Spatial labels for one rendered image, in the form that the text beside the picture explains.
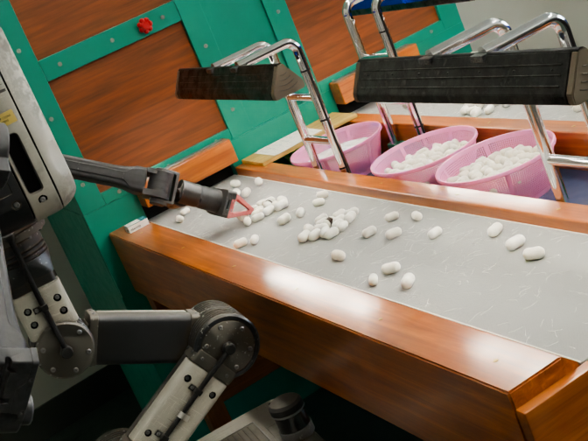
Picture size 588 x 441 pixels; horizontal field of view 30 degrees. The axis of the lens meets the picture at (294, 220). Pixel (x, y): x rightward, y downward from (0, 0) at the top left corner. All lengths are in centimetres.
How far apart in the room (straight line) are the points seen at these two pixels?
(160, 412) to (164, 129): 125
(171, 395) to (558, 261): 74
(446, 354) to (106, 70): 170
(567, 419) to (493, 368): 12
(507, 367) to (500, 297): 28
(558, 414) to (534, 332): 19
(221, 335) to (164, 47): 128
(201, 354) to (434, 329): 51
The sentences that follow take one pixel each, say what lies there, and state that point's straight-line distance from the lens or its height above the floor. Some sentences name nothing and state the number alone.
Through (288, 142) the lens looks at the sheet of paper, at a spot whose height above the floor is 78.
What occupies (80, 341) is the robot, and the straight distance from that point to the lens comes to 199.
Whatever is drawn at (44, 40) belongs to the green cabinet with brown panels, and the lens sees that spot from 304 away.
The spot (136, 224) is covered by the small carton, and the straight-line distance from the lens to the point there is 299.
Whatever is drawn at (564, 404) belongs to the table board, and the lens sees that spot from 151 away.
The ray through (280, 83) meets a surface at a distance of 239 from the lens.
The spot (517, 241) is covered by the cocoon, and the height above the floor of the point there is 75.
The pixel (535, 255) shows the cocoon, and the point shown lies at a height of 75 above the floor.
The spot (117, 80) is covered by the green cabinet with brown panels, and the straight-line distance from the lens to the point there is 309.
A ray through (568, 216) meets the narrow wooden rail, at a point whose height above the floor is 77.
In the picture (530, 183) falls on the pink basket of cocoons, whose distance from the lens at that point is 231.
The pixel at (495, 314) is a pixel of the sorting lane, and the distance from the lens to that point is 175.
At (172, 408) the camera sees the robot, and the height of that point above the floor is 68.
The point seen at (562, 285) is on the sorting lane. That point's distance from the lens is 177.
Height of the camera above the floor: 148
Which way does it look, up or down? 17 degrees down
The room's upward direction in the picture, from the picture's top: 23 degrees counter-clockwise
